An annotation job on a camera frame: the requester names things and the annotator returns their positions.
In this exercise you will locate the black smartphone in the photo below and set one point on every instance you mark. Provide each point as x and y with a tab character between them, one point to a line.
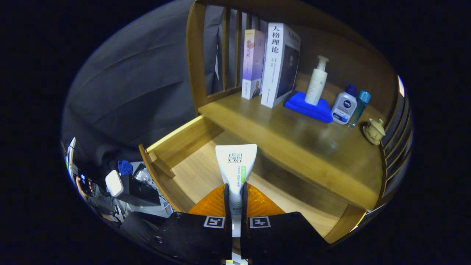
84	182

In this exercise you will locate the blue folded towel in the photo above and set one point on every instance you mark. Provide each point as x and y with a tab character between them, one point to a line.
298	103

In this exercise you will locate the black backdrop cloth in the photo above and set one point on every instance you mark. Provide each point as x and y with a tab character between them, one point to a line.
128	92

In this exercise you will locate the blue cloth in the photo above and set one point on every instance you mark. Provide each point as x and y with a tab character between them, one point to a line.
125	167

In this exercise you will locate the wooden drawer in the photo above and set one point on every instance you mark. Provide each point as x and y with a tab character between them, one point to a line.
198	169

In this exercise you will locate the purple book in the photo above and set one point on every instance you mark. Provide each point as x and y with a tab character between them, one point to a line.
252	62

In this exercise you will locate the beige lidded teacup with saucer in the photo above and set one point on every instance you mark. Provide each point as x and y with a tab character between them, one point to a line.
375	130

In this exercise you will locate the teal bottle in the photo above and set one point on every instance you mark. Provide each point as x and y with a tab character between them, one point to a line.
360	103

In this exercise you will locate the thick white book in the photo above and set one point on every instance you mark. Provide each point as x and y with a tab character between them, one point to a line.
274	66

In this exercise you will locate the white plastic box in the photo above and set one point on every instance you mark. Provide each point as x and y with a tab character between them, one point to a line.
114	184

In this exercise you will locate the wooden countertop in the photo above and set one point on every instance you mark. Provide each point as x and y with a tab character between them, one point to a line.
294	143

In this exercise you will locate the white tube with green print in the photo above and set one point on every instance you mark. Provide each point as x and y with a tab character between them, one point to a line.
235	162

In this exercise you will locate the white bottle with blue cap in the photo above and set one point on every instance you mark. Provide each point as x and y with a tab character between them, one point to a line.
344	106

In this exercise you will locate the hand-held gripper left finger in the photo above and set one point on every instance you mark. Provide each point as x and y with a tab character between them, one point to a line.
227	209

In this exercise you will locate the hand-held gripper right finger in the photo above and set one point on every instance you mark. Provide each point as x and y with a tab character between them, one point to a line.
244	221

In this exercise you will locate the brown wooden cabinet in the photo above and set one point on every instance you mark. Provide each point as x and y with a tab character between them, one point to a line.
197	55

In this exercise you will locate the white pump bottle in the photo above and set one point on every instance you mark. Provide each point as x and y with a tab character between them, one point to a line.
316	88

